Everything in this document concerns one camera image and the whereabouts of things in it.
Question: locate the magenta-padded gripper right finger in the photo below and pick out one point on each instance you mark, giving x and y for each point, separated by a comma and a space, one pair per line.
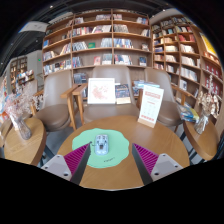
148, 159

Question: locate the white red sign, wooden base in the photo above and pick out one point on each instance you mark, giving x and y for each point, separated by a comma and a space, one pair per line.
150, 105

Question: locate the green wavy-edged mouse pad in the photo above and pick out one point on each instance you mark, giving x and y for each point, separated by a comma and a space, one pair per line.
116, 150

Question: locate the white square picture, red print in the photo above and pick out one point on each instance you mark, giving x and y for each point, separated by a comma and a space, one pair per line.
101, 90

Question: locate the small distant wooden bookshelf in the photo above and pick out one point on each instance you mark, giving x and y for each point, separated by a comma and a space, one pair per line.
21, 71

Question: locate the round wooden side table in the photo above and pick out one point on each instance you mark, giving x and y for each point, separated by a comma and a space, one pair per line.
203, 143
23, 148

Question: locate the transparent light blue computer mouse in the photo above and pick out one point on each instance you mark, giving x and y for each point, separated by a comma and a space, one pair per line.
101, 145

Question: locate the curved wooden bookshelf with books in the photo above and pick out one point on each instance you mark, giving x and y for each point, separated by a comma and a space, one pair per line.
186, 56

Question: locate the dark blue book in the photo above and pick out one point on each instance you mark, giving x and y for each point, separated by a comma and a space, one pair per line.
122, 92

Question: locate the colourful book stack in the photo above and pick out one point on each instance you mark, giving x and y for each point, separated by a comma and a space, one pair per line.
189, 114

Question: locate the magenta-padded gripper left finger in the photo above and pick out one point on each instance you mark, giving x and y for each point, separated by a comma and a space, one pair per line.
76, 158

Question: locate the light blue book stack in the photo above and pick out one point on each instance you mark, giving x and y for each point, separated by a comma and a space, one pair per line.
143, 84

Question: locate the glass vase with dried flowers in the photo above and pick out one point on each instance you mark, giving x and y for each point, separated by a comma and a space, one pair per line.
24, 130
201, 125

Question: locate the wide wooden bookshelf with books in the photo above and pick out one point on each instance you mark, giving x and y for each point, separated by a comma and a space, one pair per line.
96, 40

